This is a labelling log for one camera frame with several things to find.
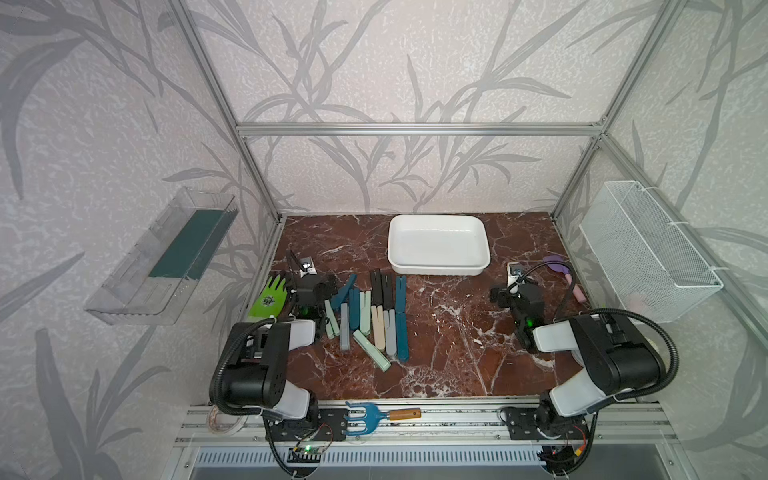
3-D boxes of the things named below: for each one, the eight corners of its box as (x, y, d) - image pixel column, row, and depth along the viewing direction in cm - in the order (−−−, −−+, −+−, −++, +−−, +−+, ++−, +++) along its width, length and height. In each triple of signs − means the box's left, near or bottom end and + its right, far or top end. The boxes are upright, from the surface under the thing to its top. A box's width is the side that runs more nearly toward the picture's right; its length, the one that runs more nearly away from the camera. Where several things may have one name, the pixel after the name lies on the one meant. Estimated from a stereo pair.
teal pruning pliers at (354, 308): (349, 329, 92) (348, 326, 90) (350, 292, 100) (349, 288, 99) (359, 328, 92) (359, 325, 90) (359, 291, 101) (358, 288, 99)
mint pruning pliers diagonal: (350, 339, 90) (349, 335, 88) (358, 332, 91) (357, 328, 89) (383, 373, 84) (383, 370, 81) (391, 365, 85) (391, 361, 83)
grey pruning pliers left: (342, 351, 87) (340, 347, 85) (341, 308, 96) (340, 303, 94) (350, 349, 87) (348, 346, 85) (349, 307, 96) (348, 302, 94)
